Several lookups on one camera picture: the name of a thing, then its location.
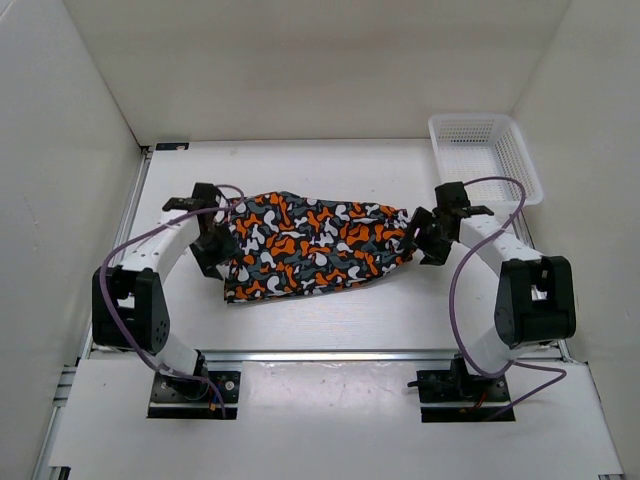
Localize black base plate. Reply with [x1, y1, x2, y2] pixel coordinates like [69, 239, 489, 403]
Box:
[407, 369, 516, 424]
[147, 369, 241, 420]

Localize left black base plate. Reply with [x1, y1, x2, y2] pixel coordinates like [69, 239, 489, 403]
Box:
[147, 369, 241, 420]

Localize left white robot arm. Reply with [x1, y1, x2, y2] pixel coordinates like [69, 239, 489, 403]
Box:
[92, 183, 245, 400]

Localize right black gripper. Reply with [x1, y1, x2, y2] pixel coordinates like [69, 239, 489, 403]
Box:
[398, 206, 454, 266]

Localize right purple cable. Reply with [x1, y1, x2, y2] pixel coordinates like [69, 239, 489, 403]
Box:
[448, 176, 568, 420]

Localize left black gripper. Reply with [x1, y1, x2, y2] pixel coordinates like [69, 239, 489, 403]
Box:
[189, 222, 244, 281]

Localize purple cable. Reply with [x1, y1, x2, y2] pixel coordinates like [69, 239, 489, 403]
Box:
[448, 176, 568, 420]
[99, 184, 246, 420]

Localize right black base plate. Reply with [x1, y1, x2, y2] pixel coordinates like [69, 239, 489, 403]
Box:
[407, 369, 516, 424]

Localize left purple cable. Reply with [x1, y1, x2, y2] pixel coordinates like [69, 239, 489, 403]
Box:
[99, 184, 246, 420]

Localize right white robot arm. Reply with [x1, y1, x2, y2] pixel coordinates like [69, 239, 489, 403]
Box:
[404, 180, 576, 400]

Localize white plastic basket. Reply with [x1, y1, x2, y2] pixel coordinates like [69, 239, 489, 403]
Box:
[428, 113, 544, 210]

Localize orange camouflage shorts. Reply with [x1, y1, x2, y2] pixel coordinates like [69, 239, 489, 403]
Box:
[224, 191, 415, 304]

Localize aluminium front rail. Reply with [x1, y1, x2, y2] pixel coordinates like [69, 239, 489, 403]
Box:
[88, 347, 564, 362]

